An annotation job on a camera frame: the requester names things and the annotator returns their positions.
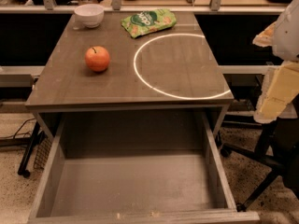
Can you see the white ceramic bowl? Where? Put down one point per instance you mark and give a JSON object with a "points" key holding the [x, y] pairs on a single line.
{"points": [[89, 15]]}

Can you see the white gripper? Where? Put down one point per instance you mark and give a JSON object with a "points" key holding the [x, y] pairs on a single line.
{"points": [[288, 36]]}

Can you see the grey wooden cabinet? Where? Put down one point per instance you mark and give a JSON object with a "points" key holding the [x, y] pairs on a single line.
{"points": [[174, 68]]}

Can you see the black office chair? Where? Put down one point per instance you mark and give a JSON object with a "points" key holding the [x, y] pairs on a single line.
{"points": [[277, 148]]}

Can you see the red orange apple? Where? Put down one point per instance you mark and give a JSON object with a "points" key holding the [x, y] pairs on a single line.
{"points": [[97, 58]]}

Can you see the black wire mesh basket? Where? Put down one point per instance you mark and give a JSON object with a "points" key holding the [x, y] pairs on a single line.
{"points": [[42, 154]]}

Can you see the green snack bag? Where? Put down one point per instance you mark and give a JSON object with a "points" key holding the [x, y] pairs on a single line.
{"points": [[147, 22]]}

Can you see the open grey top drawer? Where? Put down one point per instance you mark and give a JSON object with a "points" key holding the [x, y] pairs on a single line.
{"points": [[135, 167]]}

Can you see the black table leg with caster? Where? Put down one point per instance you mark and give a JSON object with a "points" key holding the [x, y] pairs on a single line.
{"points": [[34, 140]]}

